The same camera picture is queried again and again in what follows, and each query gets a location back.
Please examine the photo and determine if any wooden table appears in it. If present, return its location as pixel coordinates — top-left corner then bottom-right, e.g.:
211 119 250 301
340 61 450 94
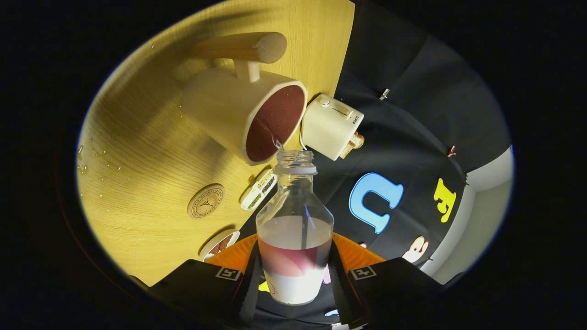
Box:
76 0 356 287

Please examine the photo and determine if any clear juice bottle pink label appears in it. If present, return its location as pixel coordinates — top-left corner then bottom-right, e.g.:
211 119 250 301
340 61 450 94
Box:
255 150 335 306

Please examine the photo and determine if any white toaster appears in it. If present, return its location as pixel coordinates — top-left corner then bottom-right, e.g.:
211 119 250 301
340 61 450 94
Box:
300 94 365 161

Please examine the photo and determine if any red-brown meat piece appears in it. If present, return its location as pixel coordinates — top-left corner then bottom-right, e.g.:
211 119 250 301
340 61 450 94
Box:
212 236 234 255

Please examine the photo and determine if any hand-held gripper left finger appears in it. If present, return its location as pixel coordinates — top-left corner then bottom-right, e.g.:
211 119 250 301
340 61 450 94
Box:
147 234 262 330

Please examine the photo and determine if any small divided seed dish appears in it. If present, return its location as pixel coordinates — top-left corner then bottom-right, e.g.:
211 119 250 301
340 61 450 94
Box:
240 170 277 211

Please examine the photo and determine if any round cork coaster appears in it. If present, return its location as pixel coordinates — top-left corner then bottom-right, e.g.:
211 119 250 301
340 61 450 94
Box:
187 184 225 219

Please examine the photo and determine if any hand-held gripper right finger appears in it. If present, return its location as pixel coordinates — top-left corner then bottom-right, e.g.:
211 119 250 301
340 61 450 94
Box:
327 233 443 328

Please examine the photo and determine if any white round plate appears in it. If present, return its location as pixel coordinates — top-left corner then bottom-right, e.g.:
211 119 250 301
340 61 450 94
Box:
199 229 240 262

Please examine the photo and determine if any cream cup with wooden handle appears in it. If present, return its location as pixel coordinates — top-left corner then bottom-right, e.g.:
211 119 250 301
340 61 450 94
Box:
180 32 308 166

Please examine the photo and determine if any toast slice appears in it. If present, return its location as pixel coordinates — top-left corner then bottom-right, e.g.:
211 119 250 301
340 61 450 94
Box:
340 132 365 160

